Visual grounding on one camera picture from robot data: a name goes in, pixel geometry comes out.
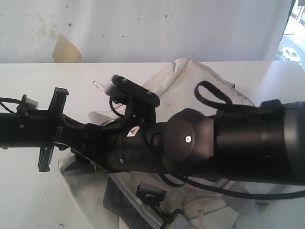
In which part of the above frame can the white canvas duffel bag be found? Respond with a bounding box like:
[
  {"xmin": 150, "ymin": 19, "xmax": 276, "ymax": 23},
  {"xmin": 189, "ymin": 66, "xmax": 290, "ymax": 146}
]
[{"xmin": 59, "ymin": 58, "xmax": 268, "ymax": 229}]

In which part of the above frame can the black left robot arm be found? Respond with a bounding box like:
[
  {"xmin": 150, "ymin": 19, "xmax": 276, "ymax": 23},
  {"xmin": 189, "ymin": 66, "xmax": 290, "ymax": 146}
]
[{"xmin": 0, "ymin": 88, "xmax": 69, "ymax": 172}]

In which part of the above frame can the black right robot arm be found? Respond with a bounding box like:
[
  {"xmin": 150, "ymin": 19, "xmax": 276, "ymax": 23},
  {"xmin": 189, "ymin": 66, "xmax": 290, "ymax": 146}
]
[{"xmin": 54, "ymin": 76, "xmax": 305, "ymax": 200}]

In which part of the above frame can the white backdrop curtain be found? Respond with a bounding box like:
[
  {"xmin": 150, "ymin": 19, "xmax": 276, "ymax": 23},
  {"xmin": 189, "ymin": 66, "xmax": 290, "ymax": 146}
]
[{"xmin": 0, "ymin": 0, "xmax": 292, "ymax": 63}]

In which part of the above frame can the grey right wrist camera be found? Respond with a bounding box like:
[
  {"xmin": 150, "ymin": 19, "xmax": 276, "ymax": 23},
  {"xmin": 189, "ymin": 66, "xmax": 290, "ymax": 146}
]
[{"xmin": 105, "ymin": 74, "xmax": 160, "ymax": 108}]

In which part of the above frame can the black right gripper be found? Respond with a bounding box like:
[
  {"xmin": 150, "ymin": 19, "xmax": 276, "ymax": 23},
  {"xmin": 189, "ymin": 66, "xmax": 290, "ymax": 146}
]
[{"xmin": 56, "ymin": 118, "xmax": 166, "ymax": 173}]

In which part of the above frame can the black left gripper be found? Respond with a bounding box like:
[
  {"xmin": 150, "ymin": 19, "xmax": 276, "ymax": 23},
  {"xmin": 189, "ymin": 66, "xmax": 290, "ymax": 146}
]
[{"xmin": 38, "ymin": 87, "xmax": 69, "ymax": 172}]

